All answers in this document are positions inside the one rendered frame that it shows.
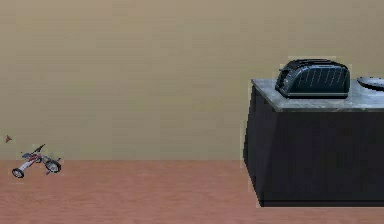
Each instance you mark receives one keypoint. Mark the black toaster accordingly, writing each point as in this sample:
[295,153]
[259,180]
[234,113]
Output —
[313,80]

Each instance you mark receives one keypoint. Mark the black counter with grey top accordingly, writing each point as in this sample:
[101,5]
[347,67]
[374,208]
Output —
[320,156]

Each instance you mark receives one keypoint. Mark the small red white tricycle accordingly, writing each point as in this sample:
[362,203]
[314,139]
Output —
[35,162]

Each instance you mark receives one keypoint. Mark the dark grey plate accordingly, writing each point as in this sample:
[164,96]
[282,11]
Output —
[372,83]

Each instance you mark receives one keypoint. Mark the small red triangular object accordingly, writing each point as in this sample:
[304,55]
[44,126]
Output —
[8,138]

